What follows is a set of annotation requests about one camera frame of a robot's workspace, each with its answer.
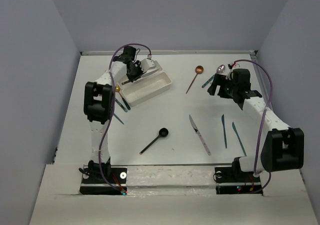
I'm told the silver spoon teal handle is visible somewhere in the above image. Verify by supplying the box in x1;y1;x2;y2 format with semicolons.
201;64;227;89

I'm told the teal plastic knife right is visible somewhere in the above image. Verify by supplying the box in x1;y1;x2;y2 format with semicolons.
231;122;247;157

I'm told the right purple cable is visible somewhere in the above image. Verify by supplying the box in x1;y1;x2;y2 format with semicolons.
233;59;274;194

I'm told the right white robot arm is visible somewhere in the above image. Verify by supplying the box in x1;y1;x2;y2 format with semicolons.
207;65;304;181

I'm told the gold spoon teal handle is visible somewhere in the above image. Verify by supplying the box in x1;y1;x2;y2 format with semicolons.
115;85;131;110

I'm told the teal plastic knife left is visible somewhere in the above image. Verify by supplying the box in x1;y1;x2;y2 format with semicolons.
221;114;228;149

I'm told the copper round spoon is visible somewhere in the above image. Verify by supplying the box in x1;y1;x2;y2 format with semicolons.
185;65;204;94

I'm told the teal plastic knife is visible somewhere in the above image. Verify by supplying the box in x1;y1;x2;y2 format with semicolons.
221;114;228;149
231;122;247;157

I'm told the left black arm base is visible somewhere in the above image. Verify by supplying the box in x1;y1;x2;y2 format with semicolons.
78;161;128;196

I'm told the white front utensil tray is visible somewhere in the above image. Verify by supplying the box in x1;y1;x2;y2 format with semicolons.
120;71;172;107

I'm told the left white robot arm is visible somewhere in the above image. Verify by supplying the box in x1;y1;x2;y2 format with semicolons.
83;43;146;183

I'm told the steel knife teal handle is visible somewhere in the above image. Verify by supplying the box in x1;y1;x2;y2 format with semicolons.
115;98;128;113

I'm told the black measuring spoon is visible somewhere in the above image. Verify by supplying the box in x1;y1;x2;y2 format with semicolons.
139;127;169;155

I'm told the pink handled steak knife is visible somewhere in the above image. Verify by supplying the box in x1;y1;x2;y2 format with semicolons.
189;115;211;156

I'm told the steel knife dark handle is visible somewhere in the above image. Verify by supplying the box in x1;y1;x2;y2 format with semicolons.
121;80;132;85

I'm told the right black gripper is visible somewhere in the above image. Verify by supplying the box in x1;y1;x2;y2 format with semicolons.
206;73;238;99

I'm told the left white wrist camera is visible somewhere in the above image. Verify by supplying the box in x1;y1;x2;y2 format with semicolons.
140;58;157;74

